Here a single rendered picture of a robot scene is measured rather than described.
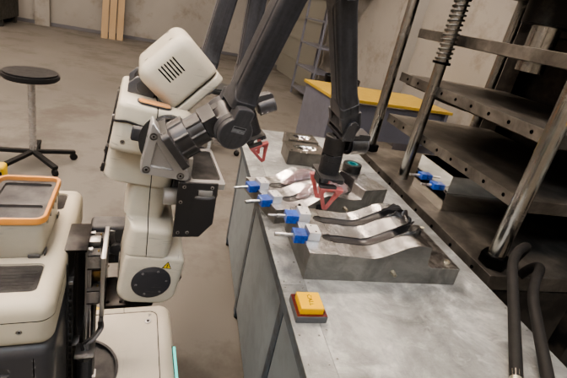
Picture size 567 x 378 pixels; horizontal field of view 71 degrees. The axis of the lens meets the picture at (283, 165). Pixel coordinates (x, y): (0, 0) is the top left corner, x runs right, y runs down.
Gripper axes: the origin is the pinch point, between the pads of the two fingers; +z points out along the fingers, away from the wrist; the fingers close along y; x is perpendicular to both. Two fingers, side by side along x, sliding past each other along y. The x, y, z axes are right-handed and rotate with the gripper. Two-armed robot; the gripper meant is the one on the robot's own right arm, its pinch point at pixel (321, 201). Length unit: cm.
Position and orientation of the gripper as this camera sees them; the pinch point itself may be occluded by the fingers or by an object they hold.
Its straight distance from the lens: 112.8
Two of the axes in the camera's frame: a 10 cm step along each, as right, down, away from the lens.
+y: -1.9, -3.9, 9.0
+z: -1.8, 9.2, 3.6
